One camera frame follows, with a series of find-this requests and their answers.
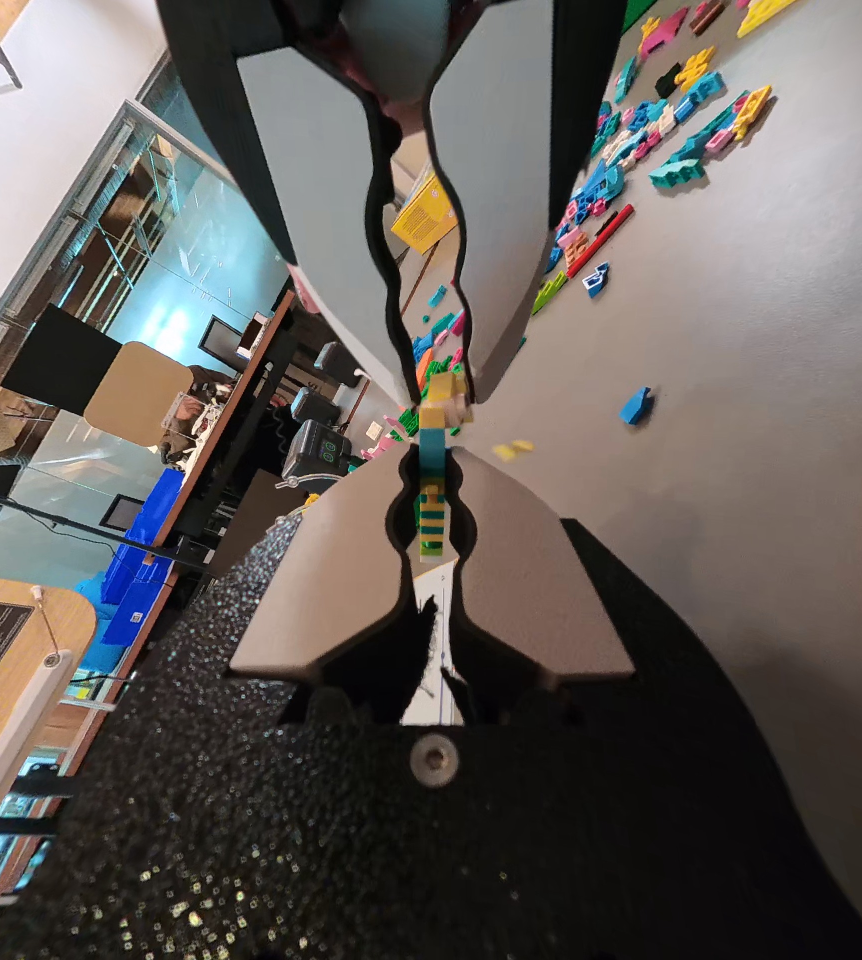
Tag striped toy brick fish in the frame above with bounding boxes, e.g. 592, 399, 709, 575
416, 424, 453, 565

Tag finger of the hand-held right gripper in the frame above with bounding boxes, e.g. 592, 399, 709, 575
236, 41, 424, 410
427, 0, 556, 402

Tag instruction booklet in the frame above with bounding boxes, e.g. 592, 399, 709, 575
399, 564, 469, 726

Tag heap of mixed colourful bricks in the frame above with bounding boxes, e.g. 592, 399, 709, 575
547, 0, 803, 275

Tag white box device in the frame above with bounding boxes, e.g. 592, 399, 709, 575
236, 315, 276, 358

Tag yellow toy brick box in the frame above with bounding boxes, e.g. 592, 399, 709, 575
390, 172, 457, 254

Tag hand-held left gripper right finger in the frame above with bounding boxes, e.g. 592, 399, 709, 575
449, 448, 636, 685

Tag large black power station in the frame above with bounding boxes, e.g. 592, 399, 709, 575
279, 417, 354, 490

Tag red long brick bar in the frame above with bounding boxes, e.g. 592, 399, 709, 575
566, 203, 636, 280

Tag black panel screen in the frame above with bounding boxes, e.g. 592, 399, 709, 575
0, 303, 126, 413

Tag brown cardboard box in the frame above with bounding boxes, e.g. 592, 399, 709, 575
209, 468, 308, 560

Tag lime green leaf bricks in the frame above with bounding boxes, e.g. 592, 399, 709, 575
529, 270, 569, 316

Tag blue plastic crates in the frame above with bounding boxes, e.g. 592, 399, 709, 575
74, 468, 186, 676

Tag brown top desk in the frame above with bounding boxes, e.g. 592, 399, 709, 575
138, 288, 304, 575

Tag dark framed monitor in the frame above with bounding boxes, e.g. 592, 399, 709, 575
200, 315, 243, 363

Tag tan rounded chair back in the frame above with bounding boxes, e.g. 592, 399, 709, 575
83, 340, 194, 449

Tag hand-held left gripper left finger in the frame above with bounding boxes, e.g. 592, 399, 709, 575
230, 442, 421, 682

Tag yellow tan brick fish head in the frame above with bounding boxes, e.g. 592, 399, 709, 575
419, 370, 475, 432

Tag scattered blue pink toy bricks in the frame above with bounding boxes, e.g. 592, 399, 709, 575
410, 283, 469, 357

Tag grey desk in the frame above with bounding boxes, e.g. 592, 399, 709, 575
303, 0, 862, 960

